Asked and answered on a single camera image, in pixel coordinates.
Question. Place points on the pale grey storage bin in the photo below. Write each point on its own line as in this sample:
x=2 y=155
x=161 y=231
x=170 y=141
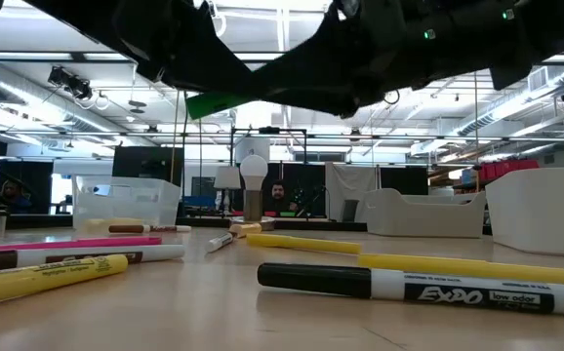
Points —
x=423 y=219

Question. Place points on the black metal frame stand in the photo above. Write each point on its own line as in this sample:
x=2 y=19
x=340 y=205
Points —
x=268 y=130

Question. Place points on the black overhead frame beam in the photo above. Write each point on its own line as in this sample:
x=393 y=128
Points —
x=77 y=56

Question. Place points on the grey chair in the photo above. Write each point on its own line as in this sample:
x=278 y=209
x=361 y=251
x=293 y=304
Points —
x=349 y=210

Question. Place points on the white cup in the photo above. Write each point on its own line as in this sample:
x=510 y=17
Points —
x=1 y=224

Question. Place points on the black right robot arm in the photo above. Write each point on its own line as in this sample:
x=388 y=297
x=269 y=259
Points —
x=531 y=39

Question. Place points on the clear plastic bin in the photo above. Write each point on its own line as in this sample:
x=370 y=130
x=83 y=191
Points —
x=126 y=200

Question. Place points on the white light bulb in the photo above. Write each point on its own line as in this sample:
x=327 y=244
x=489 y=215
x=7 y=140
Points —
x=253 y=170

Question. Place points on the black partition panel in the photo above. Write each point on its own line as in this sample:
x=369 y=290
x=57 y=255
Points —
x=404 y=180

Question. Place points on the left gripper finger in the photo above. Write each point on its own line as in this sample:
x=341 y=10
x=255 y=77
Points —
x=209 y=68

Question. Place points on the red crates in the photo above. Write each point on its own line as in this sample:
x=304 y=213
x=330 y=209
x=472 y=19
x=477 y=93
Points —
x=506 y=169

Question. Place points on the green thick highlighter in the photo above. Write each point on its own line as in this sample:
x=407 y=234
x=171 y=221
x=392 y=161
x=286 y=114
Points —
x=209 y=105

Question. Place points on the brown cap white marker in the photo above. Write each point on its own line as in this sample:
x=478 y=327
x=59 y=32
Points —
x=126 y=228

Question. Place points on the white marker dark label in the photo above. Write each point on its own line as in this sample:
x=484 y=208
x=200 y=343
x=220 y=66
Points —
x=217 y=242

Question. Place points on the person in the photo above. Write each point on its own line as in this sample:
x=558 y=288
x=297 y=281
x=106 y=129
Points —
x=11 y=191
x=278 y=190

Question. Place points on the pink slim highlighter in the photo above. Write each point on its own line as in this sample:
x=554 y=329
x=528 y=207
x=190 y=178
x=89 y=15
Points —
x=92 y=242

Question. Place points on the black Expo dry-erase marker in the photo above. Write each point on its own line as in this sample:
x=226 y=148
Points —
x=311 y=281

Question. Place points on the white shade table lamp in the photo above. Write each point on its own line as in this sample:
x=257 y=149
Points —
x=227 y=178

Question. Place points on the tan capped marker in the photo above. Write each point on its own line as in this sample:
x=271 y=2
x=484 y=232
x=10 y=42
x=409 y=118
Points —
x=244 y=230

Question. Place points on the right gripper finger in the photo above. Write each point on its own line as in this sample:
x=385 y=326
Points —
x=326 y=78

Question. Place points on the white cloth backdrop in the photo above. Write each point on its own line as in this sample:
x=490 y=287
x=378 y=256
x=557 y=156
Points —
x=350 y=185

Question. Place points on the white storage bin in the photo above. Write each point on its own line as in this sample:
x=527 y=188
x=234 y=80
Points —
x=535 y=214

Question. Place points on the black monitor screen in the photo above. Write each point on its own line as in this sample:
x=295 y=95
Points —
x=145 y=166

